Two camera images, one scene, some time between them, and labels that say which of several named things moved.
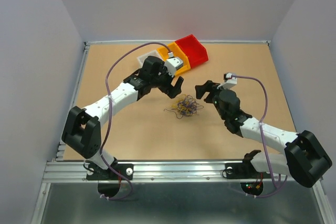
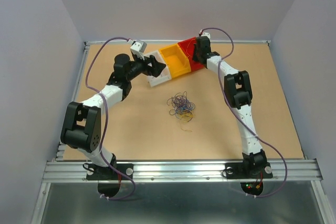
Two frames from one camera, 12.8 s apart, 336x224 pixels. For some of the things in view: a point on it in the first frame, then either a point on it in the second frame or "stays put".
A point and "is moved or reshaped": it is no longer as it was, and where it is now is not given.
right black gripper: [209, 86] -> [195, 57]
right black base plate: [245, 170] stays put
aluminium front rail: [63, 171] stays put
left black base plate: [94, 172] stays put
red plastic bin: [196, 51] is moved or reshaped
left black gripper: [172, 91] -> [156, 68]
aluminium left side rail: [60, 153] stays put
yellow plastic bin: [178, 52] stays put
